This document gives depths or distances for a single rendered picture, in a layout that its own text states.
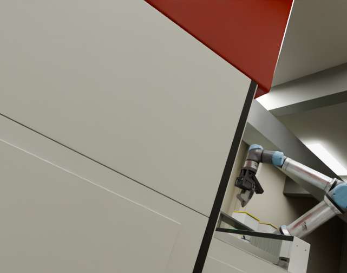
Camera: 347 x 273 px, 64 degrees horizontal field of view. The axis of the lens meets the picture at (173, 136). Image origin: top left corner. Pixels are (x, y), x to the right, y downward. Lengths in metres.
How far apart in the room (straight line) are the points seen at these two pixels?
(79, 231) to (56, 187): 0.09
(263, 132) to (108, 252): 3.35
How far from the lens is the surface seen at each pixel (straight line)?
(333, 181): 1.71
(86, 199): 0.55
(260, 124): 3.74
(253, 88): 0.82
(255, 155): 1.64
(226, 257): 0.94
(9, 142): 0.55
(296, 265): 1.25
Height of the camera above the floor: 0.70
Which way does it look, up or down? 23 degrees up
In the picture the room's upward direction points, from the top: 22 degrees clockwise
